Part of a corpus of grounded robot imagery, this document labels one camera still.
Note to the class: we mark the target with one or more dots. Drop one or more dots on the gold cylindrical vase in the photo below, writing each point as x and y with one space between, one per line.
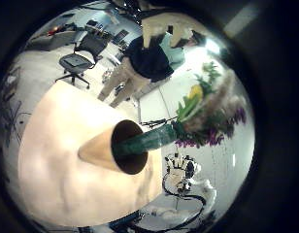
97 152

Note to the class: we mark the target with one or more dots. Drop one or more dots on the black office chair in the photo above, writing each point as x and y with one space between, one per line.
76 59

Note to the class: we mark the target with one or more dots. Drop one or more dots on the person in dark shirt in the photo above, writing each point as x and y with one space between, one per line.
146 61

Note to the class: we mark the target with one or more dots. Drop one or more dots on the artificial flower bouquet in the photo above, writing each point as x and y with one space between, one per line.
149 141

